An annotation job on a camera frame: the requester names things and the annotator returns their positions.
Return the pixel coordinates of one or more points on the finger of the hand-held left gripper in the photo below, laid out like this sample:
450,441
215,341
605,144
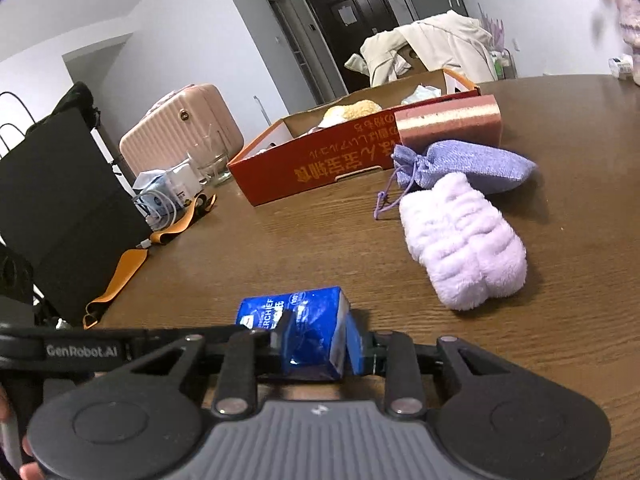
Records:
165,335

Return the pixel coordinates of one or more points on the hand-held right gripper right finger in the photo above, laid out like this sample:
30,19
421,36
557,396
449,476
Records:
357,345

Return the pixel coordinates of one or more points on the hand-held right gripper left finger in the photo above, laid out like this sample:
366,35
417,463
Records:
277,345

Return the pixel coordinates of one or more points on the blue tissue packet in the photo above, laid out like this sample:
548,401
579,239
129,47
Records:
310,330

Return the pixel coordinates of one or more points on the purple fluffy towel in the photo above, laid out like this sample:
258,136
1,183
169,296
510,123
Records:
460,240

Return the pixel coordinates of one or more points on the orange cardboard box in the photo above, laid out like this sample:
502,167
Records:
320,165

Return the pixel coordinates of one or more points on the white yellow plush sheep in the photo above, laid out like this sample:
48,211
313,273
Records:
350,109

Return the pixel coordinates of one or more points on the pink sponge block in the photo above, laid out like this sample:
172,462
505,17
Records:
450,120

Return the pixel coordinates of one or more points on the person's left hand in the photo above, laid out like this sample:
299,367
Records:
32,470

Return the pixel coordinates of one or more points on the blue white plastic pack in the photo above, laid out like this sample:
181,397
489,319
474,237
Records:
152,200

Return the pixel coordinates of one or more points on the black bag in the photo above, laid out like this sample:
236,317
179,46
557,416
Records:
65,200

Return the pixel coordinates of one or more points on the white labelled pack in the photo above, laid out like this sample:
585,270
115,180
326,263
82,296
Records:
184,180

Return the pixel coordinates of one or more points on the clear glass vase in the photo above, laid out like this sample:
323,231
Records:
212,167

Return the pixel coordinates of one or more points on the pink suitcase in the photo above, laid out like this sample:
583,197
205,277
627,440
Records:
170,130

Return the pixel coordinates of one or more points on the light blue cloth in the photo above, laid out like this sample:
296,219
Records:
422,94

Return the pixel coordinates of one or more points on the wooden chair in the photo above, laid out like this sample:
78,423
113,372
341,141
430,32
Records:
415,62

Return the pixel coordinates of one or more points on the dark entrance door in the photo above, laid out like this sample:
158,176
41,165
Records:
350,50

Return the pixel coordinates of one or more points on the side door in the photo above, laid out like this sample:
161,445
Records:
295,50

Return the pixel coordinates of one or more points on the beige jacket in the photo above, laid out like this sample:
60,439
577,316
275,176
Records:
440,40

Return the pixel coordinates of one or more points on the white paper on door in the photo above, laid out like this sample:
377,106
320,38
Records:
347,14

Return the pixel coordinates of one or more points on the lavender bunch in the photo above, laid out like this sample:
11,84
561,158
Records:
492,27

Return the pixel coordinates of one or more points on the small white box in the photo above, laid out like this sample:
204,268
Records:
621,67

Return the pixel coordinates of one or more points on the pink flower vase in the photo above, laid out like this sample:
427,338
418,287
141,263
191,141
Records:
630,15

